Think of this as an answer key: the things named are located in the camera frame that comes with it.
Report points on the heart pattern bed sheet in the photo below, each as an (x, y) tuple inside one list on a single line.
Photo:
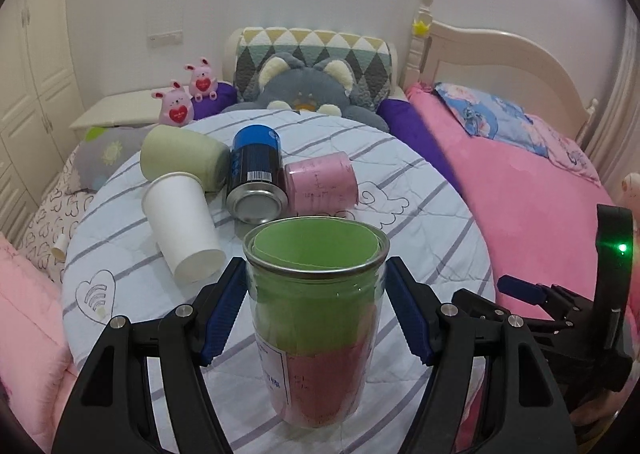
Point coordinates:
[(59, 213)]

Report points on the white bedside table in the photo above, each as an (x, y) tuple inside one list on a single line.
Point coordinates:
[(120, 110)]

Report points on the pink bunny plush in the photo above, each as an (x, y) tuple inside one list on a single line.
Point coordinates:
[(203, 84), (177, 109)]

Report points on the cream wooden bed headboard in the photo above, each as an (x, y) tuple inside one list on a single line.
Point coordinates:
[(501, 63)]

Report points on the triangle pattern quilted headboard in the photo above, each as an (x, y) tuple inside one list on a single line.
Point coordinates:
[(373, 61)]

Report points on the cream wardrobe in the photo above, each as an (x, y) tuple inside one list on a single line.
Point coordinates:
[(39, 101)]

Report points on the pink cartoon pillow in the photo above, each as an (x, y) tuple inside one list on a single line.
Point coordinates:
[(564, 152)]

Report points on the glass jar green pink liner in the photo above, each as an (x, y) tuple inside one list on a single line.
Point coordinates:
[(316, 286)]

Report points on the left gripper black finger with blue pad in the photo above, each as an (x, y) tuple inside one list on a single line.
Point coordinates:
[(521, 406), (110, 408)]

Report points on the pink cup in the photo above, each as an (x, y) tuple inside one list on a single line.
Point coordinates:
[(319, 185)]

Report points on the pink quilt left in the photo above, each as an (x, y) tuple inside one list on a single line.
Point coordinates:
[(37, 369)]

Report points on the front pink bunny plush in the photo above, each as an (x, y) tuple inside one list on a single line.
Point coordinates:
[(177, 109)]

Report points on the pale green cup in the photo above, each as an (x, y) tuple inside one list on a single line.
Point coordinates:
[(168, 149)]

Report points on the blue cartoon pillow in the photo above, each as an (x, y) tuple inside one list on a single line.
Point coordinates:
[(484, 115)]

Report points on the wall socket panel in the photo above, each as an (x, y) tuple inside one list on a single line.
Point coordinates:
[(165, 38)]

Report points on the cream curtain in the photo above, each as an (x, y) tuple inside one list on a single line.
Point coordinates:
[(612, 122)]

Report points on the grey cat plush cushion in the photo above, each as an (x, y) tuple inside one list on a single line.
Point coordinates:
[(328, 88)]

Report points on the grey flower pillow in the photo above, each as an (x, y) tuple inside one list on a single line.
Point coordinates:
[(100, 154)]

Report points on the pink white plush toy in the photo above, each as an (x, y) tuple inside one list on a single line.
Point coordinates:
[(631, 196)]

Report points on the rear pink bunny plush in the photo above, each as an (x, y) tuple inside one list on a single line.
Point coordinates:
[(203, 84)]

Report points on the pink bed blanket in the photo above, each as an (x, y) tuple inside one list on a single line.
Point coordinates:
[(539, 221)]

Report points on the small paper cup on sheet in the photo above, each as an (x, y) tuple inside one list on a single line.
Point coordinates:
[(59, 248)]

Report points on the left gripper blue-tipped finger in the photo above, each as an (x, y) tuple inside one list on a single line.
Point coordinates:
[(524, 291)]

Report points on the white paper cup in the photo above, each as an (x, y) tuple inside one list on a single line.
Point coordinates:
[(182, 226)]

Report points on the dark blue metal can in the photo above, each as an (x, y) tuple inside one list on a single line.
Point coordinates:
[(255, 185)]

